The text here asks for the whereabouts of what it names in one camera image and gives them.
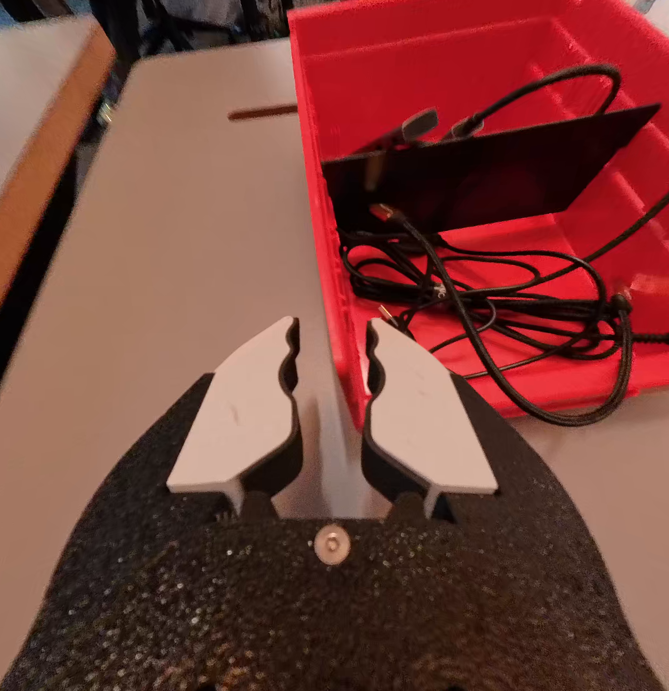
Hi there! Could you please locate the red plastic bin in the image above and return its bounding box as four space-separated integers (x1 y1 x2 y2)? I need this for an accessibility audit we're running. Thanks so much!
287 0 669 427

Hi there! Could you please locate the black cable with grey plug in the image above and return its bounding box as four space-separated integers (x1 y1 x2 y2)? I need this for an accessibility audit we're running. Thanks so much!
391 64 623 146

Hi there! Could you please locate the dark chair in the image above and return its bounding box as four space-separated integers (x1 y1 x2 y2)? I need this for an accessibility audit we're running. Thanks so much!
89 0 292 60

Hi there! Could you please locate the black braided cable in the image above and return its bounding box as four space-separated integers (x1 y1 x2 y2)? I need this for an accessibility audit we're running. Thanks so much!
368 202 635 428

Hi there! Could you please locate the black bin divider plate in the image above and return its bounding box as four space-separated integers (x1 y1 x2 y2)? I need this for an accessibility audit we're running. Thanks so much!
321 104 662 235

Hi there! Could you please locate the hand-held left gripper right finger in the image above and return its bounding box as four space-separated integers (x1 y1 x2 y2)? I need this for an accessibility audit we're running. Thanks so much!
362 317 499 523

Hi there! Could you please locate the thin black cable tangle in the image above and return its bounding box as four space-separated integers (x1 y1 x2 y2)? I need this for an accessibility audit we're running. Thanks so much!
339 178 669 389

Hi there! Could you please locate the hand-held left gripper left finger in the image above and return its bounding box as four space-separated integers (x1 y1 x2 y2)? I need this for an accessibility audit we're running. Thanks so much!
166 316 304 516

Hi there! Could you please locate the grey desk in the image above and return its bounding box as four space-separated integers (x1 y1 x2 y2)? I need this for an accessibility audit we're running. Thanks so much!
0 38 669 691

